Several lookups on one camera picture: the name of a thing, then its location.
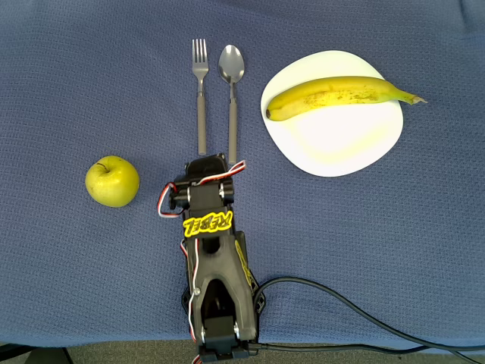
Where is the yellow banana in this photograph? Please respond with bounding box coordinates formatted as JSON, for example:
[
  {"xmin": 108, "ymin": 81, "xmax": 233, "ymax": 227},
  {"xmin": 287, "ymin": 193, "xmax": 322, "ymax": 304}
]
[{"xmin": 264, "ymin": 75, "xmax": 428, "ymax": 122}]

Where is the white plate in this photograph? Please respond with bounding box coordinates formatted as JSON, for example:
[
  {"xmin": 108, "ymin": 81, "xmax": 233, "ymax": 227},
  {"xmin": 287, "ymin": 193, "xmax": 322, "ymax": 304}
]
[{"xmin": 260, "ymin": 50, "xmax": 405, "ymax": 178}]

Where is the green apple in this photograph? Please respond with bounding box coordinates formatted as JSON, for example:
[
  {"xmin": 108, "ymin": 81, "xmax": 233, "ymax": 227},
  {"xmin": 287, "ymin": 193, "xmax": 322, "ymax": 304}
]
[{"xmin": 85, "ymin": 155, "xmax": 140, "ymax": 209}]

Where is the blue woven table cloth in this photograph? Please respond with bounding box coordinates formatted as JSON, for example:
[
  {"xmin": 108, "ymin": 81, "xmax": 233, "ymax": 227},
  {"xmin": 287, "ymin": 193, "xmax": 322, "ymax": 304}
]
[{"xmin": 0, "ymin": 0, "xmax": 485, "ymax": 349}]

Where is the black tripod stand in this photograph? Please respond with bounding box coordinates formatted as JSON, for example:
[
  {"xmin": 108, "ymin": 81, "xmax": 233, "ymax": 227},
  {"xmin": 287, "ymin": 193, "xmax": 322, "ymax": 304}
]
[{"xmin": 0, "ymin": 343, "xmax": 74, "ymax": 364}]

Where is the red white servo wire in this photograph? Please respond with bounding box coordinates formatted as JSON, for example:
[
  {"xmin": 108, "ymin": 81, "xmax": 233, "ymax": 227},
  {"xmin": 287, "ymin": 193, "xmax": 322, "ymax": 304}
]
[
  {"xmin": 191, "ymin": 160, "xmax": 247, "ymax": 187},
  {"xmin": 158, "ymin": 181, "xmax": 183, "ymax": 219}
]

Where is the fork with beige handle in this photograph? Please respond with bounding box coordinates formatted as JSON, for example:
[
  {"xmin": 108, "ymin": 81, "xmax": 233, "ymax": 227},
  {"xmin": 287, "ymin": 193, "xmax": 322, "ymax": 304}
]
[{"xmin": 192, "ymin": 38, "xmax": 210, "ymax": 156}]

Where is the spoon with beige handle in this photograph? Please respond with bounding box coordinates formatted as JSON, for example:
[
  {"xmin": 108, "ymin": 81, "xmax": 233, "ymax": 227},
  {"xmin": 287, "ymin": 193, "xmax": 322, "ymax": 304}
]
[{"xmin": 217, "ymin": 44, "xmax": 246, "ymax": 165}]

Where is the black cable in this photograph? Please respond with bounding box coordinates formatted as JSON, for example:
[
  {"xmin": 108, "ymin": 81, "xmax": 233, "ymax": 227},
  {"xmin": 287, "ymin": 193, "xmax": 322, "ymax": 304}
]
[{"xmin": 252, "ymin": 276, "xmax": 485, "ymax": 350}]

